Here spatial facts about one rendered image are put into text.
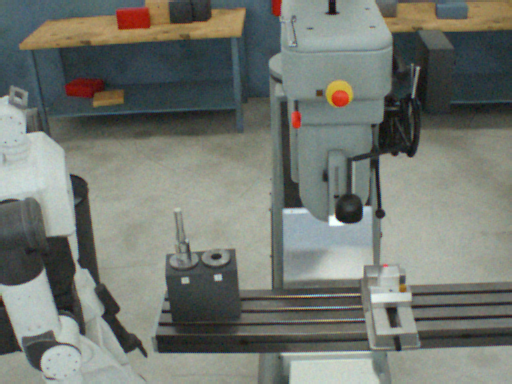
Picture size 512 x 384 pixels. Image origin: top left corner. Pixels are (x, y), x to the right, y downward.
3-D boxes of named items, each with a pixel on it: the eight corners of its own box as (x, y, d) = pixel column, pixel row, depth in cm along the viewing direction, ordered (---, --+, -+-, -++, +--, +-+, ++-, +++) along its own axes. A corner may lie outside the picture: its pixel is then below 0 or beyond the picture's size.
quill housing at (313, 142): (372, 226, 186) (376, 120, 170) (298, 228, 187) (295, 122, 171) (365, 192, 202) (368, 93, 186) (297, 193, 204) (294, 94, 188)
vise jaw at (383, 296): (411, 306, 200) (412, 296, 198) (371, 308, 201) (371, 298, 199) (408, 294, 205) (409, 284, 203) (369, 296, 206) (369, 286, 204)
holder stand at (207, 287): (241, 317, 212) (237, 266, 202) (172, 323, 211) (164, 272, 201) (239, 293, 222) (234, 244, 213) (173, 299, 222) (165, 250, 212)
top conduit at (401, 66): (409, 81, 154) (409, 67, 152) (391, 81, 154) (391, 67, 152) (383, 28, 193) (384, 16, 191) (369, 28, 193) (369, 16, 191)
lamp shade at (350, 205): (343, 226, 166) (343, 205, 163) (329, 213, 172) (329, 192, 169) (368, 219, 168) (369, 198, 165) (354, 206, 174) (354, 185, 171)
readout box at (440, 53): (453, 114, 199) (459, 48, 188) (424, 115, 199) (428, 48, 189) (440, 90, 216) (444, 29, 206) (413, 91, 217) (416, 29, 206)
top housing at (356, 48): (395, 103, 153) (397, 36, 146) (282, 105, 155) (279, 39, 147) (371, 42, 194) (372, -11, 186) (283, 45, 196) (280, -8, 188)
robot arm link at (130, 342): (101, 368, 188) (81, 342, 181) (100, 346, 196) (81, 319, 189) (140, 353, 187) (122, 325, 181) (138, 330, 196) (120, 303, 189)
